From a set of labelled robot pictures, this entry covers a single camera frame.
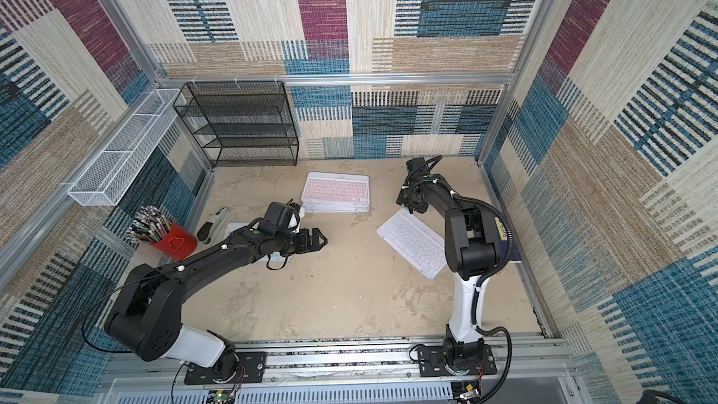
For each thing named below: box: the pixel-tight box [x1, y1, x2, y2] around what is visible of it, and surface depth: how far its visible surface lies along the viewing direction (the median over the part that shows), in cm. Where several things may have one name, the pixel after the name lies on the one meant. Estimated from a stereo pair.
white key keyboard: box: [376, 207, 447, 281], surface depth 98 cm
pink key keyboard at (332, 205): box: [301, 197, 371, 214], surface depth 107 cm
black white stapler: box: [196, 206, 230, 246], surface depth 100 cm
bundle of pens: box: [127, 205, 173, 245], surface depth 85 cm
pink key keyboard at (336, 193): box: [301, 171, 371, 214], surface depth 110 cm
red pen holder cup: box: [152, 222, 198, 261], surface depth 89 cm
